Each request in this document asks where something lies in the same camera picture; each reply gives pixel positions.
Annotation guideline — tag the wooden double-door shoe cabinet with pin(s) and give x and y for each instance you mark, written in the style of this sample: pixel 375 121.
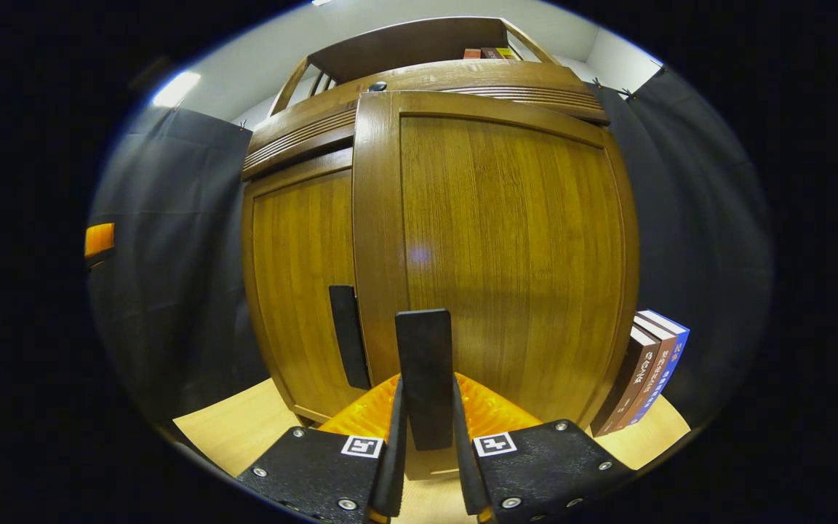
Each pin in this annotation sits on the wooden double-door shoe cabinet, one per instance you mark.
pixel 419 40

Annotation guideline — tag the wooden shoe cabinet door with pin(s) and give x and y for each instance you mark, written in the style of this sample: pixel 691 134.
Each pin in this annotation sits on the wooden shoe cabinet door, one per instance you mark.
pixel 513 255
pixel 302 276

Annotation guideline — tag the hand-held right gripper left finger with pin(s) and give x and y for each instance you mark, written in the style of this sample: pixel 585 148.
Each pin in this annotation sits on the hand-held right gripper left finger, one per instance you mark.
pixel 396 451

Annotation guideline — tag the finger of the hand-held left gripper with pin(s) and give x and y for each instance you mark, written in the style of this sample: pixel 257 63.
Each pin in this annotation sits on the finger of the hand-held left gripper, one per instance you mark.
pixel 99 240

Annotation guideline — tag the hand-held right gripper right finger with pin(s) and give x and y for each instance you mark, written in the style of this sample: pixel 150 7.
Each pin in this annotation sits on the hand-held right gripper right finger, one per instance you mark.
pixel 465 458

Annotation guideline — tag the dark brown standing book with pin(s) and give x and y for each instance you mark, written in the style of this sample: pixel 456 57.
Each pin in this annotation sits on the dark brown standing book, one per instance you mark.
pixel 626 378

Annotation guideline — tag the wooden drawer front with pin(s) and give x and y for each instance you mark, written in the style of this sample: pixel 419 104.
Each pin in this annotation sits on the wooden drawer front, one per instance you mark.
pixel 426 76

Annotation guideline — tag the yellow book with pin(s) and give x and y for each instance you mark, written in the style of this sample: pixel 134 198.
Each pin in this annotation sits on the yellow book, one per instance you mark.
pixel 509 54

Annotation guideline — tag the black round drawer knob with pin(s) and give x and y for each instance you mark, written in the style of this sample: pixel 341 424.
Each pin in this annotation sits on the black round drawer knob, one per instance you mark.
pixel 377 86

